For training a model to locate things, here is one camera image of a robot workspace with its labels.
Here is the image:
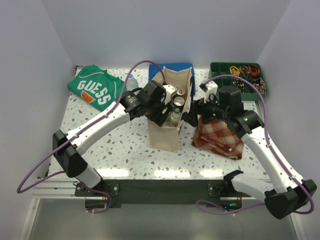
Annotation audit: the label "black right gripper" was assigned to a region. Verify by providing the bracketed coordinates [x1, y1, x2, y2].
[183, 93, 229, 128]

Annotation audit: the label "green Guess t-shirt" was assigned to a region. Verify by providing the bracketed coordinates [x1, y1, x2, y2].
[67, 65, 127, 112]

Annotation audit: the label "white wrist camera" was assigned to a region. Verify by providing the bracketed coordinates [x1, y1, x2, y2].
[199, 81, 218, 103]
[163, 84, 178, 104]

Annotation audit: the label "red tab can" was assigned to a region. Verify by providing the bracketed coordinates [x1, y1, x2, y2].
[176, 87, 186, 97]

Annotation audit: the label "folded blue cloth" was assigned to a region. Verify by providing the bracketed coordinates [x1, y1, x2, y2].
[148, 62, 195, 80]

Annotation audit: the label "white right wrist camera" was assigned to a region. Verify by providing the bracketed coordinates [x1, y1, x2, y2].
[199, 81, 218, 103]

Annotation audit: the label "black can silver tab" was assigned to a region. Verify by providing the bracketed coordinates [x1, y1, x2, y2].
[173, 96, 185, 108]

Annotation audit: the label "green compartment tray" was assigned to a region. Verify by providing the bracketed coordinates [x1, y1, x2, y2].
[209, 62, 269, 101]

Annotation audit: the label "pink patterned hair ties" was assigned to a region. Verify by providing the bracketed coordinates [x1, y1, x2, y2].
[252, 77, 268, 95]

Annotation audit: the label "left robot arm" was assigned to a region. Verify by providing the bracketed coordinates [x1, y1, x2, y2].
[52, 80, 177, 196]

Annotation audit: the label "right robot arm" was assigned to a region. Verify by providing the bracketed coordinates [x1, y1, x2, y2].
[185, 83, 317, 220]

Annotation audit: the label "green cap soda bottle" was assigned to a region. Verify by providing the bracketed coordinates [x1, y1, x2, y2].
[169, 107, 182, 127]

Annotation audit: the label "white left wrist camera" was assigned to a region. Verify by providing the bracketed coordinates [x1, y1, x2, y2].
[163, 84, 178, 104]

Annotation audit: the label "Pocari Sweat bottle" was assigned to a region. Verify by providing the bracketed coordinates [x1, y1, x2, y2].
[126, 74, 139, 91]

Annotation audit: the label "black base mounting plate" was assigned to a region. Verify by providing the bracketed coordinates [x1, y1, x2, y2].
[74, 178, 243, 209]

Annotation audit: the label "beige canvas tote bag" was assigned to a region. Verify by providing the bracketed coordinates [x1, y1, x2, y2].
[147, 67, 194, 152]

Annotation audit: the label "red plaid cloth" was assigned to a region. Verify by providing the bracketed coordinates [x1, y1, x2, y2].
[191, 117, 244, 160]

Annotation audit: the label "black white hair ties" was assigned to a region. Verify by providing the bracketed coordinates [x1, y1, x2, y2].
[232, 77, 247, 92]

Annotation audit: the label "orange black hair ties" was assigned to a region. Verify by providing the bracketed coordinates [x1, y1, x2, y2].
[248, 64, 262, 77]

